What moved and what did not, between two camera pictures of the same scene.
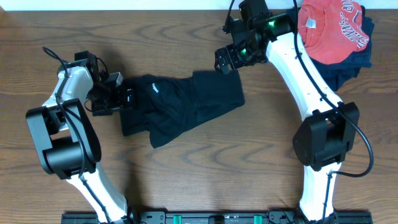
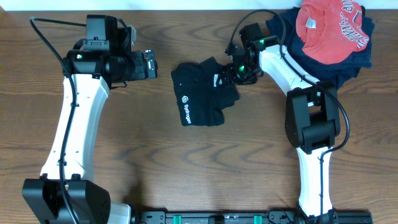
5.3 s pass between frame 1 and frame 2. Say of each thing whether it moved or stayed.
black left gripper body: moved
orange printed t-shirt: stayed
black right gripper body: moved
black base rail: stayed
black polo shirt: moved
